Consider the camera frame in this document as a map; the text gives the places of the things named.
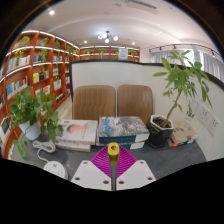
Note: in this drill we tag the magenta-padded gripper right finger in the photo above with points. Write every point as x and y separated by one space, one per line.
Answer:
136 175

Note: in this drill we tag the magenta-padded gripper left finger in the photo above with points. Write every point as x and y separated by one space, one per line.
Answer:
90 176

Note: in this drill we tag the yellow charger block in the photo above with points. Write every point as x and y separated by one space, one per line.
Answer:
113 153

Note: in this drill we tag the round white power strip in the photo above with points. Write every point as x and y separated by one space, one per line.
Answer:
55 168

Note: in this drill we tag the thin white book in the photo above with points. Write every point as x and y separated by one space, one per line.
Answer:
71 145

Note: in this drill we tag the tall plant in black pot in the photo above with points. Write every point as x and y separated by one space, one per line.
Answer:
158 133

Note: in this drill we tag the large white book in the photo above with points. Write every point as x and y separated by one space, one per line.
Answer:
78 130

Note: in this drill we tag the thick dark blue book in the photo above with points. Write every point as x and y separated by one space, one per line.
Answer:
121 128

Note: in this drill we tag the small stack of books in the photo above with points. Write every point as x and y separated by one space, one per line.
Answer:
183 135

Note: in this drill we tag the brown padded chair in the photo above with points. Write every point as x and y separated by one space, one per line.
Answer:
94 101
135 100

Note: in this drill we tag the pothos plant in white pot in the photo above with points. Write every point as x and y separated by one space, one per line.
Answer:
30 130

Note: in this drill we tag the long orange bookshelf unit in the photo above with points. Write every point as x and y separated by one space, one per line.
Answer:
20 76

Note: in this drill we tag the white sheer curtain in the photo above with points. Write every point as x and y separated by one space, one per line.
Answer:
213 66

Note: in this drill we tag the globe ceiling chandelier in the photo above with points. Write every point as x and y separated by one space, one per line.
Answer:
106 36

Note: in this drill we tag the recessed ceiling spotlights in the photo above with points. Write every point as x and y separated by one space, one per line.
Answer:
51 12

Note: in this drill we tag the ceiling air conditioner vent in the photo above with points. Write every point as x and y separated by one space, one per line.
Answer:
140 5

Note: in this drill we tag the white wall socket panel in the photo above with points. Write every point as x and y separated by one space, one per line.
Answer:
204 115
213 125

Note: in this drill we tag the orange wall shelf with plants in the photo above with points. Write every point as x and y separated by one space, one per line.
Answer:
106 53

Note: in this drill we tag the black track light rail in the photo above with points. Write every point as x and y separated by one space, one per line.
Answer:
180 46

